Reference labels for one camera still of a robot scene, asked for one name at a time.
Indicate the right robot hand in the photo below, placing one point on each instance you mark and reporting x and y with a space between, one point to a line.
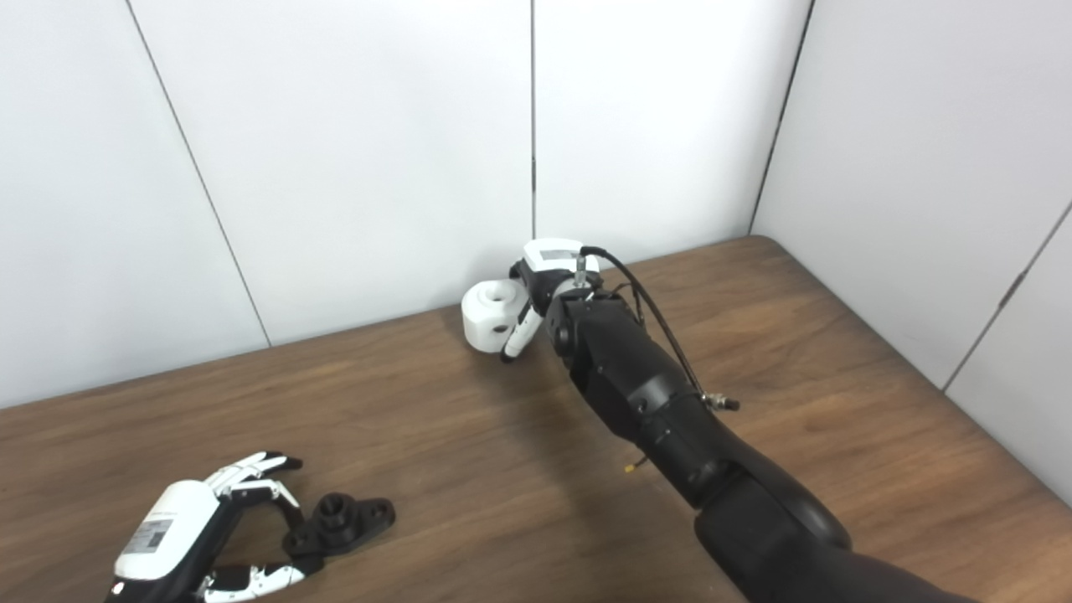
548 264

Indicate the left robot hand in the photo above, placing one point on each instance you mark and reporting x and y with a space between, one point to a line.
167 536

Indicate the round white piece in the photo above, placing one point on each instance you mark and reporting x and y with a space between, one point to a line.
490 322

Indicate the black holder part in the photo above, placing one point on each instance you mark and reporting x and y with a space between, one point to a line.
339 519

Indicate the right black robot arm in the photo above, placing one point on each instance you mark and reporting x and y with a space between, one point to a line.
670 419

